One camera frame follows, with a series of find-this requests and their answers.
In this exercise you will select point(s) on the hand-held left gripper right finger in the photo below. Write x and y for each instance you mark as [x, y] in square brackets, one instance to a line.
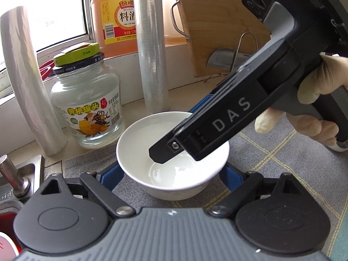
[229, 175]

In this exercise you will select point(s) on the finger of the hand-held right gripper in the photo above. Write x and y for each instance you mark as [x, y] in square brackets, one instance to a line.
[209, 96]
[163, 153]

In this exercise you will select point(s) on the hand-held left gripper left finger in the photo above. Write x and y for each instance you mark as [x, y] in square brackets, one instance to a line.
[111, 175]

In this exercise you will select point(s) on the white floral bowl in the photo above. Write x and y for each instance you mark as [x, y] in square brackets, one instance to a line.
[136, 146]

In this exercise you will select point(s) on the person's right hand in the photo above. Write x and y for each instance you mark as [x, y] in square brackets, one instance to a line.
[326, 73]

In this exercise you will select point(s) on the tall plastic wrap roll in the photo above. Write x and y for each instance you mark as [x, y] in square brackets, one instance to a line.
[152, 59]

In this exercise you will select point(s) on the grey and teal checked towel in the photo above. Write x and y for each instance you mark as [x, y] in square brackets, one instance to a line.
[299, 163]

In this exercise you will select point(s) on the bamboo cutting board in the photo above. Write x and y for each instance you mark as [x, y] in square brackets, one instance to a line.
[217, 19]

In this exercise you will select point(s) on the glass jar with green lid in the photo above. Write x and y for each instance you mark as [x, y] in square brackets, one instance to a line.
[81, 100]

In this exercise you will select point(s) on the metal sink knob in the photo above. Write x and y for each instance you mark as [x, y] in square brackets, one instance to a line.
[13, 174]

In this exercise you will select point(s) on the red and white plastic basin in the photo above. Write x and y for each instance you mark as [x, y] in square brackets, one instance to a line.
[6, 223]

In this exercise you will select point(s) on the large orange liquid bottle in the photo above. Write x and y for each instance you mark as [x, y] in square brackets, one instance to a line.
[114, 19]

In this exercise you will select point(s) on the red plastic item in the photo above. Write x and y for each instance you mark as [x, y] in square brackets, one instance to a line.
[46, 70]

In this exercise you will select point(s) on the short plastic wrap roll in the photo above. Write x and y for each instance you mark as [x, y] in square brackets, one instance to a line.
[27, 73]

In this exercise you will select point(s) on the window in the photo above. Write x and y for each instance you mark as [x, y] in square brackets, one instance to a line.
[54, 11]

